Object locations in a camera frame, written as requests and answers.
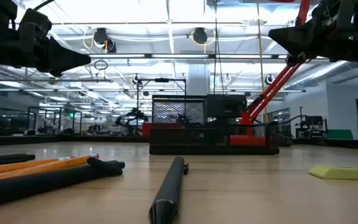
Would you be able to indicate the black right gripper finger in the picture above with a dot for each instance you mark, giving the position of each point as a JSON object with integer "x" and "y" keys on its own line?
{"x": 291, "y": 58}
{"x": 294, "y": 37}

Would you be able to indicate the black background workstation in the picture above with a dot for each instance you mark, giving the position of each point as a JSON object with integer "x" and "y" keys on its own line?
{"x": 312, "y": 123}

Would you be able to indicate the yellow pencil with pink eraser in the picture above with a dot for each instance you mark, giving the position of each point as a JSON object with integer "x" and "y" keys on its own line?
{"x": 17, "y": 165}
{"x": 57, "y": 164}

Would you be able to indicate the yellow-green eraser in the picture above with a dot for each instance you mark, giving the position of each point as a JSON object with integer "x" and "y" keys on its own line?
{"x": 343, "y": 172}

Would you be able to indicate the black-framed glass enclosure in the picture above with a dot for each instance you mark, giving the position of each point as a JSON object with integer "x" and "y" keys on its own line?
{"x": 54, "y": 108}

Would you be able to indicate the black background robot arm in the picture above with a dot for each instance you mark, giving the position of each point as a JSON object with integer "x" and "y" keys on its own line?
{"x": 132, "y": 116}
{"x": 185, "y": 119}

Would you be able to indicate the black mesh desk organizer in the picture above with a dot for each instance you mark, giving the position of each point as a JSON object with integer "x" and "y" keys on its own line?
{"x": 197, "y": 143}

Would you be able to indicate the red storage box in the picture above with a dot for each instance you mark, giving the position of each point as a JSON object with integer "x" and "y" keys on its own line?
{"x": 146, "y": 129}

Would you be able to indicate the matte black pen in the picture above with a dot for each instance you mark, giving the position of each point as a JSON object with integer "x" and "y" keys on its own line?
{"x": 5, "y": 158}
{"x": 42, "y": 183}
{"x": 168, "y": 193}

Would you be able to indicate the green panel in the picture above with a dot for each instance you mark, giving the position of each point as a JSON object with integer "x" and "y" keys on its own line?
{"x": 340, "y": 134}

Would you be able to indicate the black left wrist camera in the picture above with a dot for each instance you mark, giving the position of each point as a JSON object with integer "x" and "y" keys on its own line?
{"x": 36, "y": 25}

